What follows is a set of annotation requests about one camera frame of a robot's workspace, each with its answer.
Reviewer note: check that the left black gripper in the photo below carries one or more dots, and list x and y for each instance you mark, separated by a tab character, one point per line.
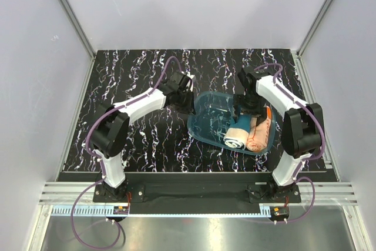
188	108

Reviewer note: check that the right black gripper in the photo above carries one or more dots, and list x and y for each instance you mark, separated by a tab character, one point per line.
257	112

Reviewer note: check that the teal and cream towel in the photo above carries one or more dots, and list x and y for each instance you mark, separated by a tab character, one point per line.
238	132

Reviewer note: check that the orange cartoon print towel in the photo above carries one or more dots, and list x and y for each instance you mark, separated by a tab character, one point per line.
257	140

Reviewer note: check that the blue translucent plastic tray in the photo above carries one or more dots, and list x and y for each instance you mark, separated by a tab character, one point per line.
212	120

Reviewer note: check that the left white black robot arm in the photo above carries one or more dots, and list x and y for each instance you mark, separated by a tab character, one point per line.
107	136

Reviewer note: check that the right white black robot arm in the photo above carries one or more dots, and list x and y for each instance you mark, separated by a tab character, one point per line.
302	136

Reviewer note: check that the right small connector board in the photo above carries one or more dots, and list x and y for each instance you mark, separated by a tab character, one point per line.
280	213

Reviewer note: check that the small connector board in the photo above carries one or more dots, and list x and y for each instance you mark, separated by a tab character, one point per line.
121	210
280	213

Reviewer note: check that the left small connector board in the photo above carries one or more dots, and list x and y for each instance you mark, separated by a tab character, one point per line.
121	210

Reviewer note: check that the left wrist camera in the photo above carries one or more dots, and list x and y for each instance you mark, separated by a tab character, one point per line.
191	82

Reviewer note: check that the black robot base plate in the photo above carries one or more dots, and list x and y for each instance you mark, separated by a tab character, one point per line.
186	194

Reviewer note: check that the right aluminium frame post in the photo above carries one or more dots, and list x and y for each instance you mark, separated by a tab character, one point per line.
314	27

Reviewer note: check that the aluminium frame post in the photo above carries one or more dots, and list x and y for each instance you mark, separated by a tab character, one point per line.
73	19
314	27

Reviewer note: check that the aluminium front rail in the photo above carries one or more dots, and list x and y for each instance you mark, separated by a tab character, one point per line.
326	193

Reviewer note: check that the slotted grey cable duct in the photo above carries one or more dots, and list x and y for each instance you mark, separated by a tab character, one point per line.
107	210

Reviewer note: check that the left aluminium frame post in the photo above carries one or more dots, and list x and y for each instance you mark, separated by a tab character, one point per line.
73	19

